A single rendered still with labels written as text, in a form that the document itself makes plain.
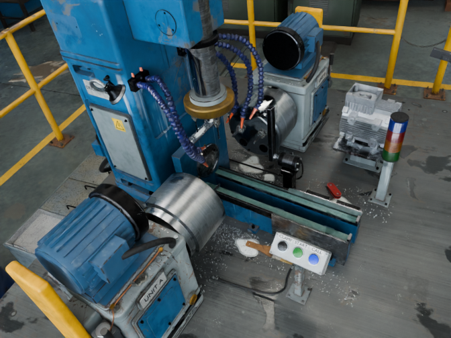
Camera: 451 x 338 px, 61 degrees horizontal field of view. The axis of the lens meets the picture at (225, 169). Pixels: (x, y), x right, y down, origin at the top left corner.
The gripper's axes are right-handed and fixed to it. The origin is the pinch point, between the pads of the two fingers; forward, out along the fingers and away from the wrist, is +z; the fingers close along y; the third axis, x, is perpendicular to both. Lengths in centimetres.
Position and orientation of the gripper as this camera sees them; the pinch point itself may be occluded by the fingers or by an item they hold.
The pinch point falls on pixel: (441, 54)
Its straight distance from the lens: 157.4
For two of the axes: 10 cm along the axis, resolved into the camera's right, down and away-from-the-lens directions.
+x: 0.0, 6.7, 7.4
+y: -5.7, 6.1, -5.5
